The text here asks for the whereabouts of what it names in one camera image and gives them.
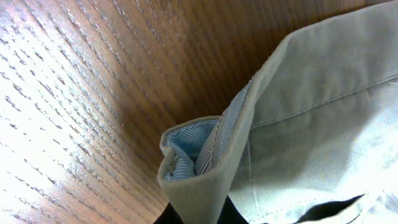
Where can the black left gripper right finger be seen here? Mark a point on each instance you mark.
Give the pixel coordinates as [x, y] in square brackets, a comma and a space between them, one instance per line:
[230, 215]

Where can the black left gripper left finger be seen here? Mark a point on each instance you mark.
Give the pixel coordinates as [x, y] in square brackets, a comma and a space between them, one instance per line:
[169, 216]

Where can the khaki green shorts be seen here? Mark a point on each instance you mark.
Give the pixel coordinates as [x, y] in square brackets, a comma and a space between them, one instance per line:
[312, 137]

